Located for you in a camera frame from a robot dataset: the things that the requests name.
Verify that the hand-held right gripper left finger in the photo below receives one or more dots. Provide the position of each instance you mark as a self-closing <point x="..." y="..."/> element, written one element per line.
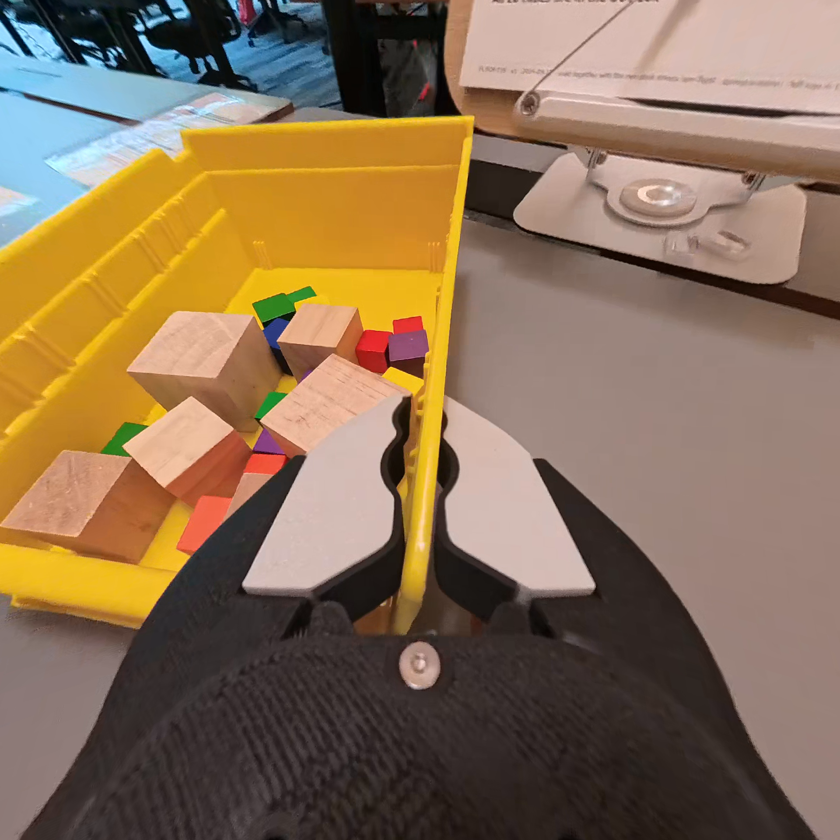
<point x="328" y="505"/>

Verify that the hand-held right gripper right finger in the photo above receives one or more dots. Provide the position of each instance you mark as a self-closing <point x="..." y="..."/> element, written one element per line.
<point x="512" y="512"/>

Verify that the pile of small coloured cubes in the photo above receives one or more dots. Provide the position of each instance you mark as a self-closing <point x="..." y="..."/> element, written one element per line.
<point x="374" y="348"/>

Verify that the pile of large plain wooden cubes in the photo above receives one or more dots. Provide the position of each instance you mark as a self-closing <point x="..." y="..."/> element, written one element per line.
<point x="203" y="361"/>

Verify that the yellow plastic box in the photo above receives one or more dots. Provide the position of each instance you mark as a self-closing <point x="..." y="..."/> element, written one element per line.
<point x="328" y="197"/>

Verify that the small clear plastic piece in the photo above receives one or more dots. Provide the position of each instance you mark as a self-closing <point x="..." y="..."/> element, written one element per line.
<point x="680" y="244"/>
<point x="727" y="241"/>

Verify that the wooden document stand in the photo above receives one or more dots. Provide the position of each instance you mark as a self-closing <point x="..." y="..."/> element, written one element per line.
<point x="485" y="105"/>

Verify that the white printed paper sheet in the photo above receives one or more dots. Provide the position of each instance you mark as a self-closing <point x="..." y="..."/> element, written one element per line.
<point x="164" y="131"/>

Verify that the laminated printed sheet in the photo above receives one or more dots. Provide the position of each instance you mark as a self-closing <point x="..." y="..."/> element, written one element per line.
<point x="12" y="203"/>

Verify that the black pole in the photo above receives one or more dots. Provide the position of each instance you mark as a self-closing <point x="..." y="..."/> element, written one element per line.
<point x="351" y="52"/>

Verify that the white instruction sheet on stand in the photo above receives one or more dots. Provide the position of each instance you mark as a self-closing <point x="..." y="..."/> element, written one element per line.
<point x="656" y="52"/>

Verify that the black office chair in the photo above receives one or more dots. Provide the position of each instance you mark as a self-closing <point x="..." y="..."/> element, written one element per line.
<point x="79" y="29"/>
<point x="197" y="33"/>

